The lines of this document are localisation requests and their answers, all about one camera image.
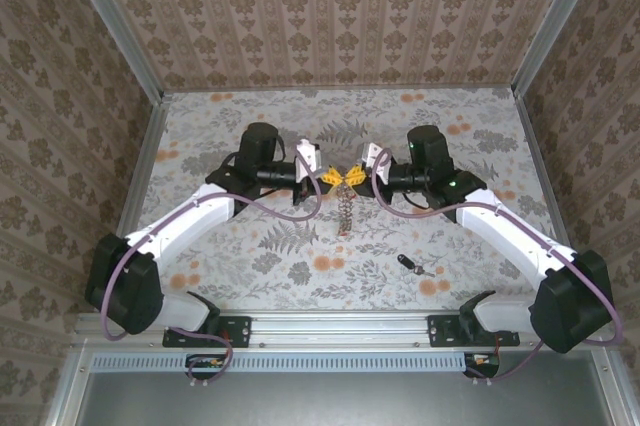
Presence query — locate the key with black fob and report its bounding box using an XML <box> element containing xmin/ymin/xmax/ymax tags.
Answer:
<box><xmin>396</xmin><ymin>253</ymin><xmax>437</xmax><ymax>279</ymax></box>

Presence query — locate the grey metal panel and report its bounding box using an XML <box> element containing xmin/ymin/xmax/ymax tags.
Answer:
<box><xmin>77</xmin><ymin>350</ymin><xmax>617</xmax><ymax>426</ymax></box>

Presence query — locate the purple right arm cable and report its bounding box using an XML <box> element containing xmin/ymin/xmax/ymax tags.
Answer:
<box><xmin>372</xmin><ymin>148</ymin><xmax>626</xmax><ymax>387</ymax></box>

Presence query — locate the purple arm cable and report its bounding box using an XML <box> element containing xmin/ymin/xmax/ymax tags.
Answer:
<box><xmin>372</xmin><ymin>148</ymin><xmax>626</xmax><ymax>387</ymax></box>
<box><xmin>99</xmin><ymin>148</ymin><xmax>324</xmax><ymax>390</ymax></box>

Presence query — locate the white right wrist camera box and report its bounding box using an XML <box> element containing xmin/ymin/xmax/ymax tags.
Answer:
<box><xmin>357</xmin><ymin>142</ymin><xmax>391</xmax><ymax>185</ymax></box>

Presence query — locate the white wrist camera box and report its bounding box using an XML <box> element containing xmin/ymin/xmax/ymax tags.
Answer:
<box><xmin>357</xmin><ymin>142</ymin><xmax>391</xmax><ymax>185</ymax></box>
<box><xmin>294</xmin><ymin>140</ymin><xmax>321</xmax><ymax>182</ymax></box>

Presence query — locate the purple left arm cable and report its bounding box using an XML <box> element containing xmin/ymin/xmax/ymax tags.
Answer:
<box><xmin>99</xmin><ymin>148</ymin><xmax>324</xmax><ymax>390</ymax></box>

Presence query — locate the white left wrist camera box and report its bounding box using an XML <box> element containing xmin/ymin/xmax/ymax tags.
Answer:
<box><xmin>294</xmin><ymin>140</ymin><xmax>321</xmax><ymax>182</ymax></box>

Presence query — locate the thin aluminium back rail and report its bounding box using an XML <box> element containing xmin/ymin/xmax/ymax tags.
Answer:
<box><xmin>162</xmin><ymin>86</ymin><xmax>516</xmax><ymax>96</ymax></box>

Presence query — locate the aluminium side rail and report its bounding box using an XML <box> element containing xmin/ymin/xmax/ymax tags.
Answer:
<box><xmin>112</xmin><ymin>94</ymin><xmax>174</xmax><ymax>247</ymax></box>
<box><xmin>513</xmin><ymin>90</ymin><xmax>581</xmax><ymax>257</ymax></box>

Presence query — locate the wide aluminium front rail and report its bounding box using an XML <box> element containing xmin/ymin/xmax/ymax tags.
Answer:
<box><xmin>74</xmin><ymin>309</ymin><xmax>619</xmax><ymax>348</ymax></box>

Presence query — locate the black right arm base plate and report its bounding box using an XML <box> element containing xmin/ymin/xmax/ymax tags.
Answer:
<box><xmin>427</xmin><ymin>314</ymin><xmax>521</xmax><ymax>349</ymax></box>

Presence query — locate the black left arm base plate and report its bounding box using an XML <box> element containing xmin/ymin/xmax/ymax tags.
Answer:
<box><xmin>162</xmin><ymin>314</ymin><xmax>252</xmax><ymax>349</ymax></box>

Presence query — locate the grey slotted cable duct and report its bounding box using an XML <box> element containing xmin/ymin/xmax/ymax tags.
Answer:
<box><xmin>91</xmin><ymin>351</ymin><xmax>469</xmax><ymax>374</ymax></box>

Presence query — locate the aluminium corner post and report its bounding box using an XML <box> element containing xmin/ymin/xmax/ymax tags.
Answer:
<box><xmin>510</xmin><ymin>0</ymin><xmax>609</xmax><ymax>97</ymax></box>
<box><xmin>57</xmin><ymin>0</ymin><xmax>166</xmax><ymax>103</ymax></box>

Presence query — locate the small wired connector board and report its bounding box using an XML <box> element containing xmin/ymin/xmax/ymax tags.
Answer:
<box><xmin>185</xmin><ymin>353</ymin><xmax>227</xmax><ymax>381</ymax></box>
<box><xmin>463</xmin><ymin>352</ymin><xmax>502</xmax><ymax>380</ymax></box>

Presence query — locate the aluminium frame bar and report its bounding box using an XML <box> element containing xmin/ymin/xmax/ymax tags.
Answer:
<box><xmin>594</xmin><ymin>345</ymin><xmax>640</xmax><ymax>426</ymax></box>
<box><xmin>43</xmin><ymin>340</ymin><xmax>96</xmax><ymax>426</ymax></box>

